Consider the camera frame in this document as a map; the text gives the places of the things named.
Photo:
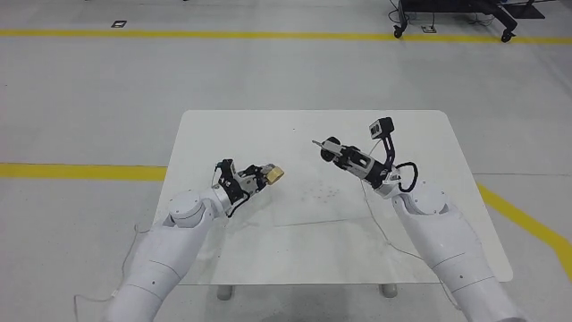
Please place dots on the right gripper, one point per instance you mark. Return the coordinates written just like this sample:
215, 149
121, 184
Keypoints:
366, 167

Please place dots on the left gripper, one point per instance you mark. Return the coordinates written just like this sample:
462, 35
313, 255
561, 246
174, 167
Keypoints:
243, 182

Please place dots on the brass padlock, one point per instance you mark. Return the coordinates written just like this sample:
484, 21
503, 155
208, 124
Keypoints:
275, 174

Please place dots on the silver key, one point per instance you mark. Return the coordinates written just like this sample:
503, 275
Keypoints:
317, 143

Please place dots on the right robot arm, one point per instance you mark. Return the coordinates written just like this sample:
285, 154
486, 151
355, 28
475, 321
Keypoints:
447, 241

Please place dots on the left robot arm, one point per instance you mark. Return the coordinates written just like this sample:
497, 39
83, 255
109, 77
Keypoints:
165, 255

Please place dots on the white table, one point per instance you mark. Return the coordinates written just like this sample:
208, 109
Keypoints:
313, 232

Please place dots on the floor socket plate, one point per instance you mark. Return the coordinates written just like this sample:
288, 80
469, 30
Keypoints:
119, 23
428, 29

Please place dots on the black wheeled stand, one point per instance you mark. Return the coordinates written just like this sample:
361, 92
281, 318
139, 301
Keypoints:
447, 2

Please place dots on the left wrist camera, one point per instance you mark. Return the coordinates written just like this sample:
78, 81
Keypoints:
226, 167

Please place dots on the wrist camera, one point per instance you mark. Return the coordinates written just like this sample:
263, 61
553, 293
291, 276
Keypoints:
226, 167
381, 127

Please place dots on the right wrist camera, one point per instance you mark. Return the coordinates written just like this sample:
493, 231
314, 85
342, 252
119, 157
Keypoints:
381, 127

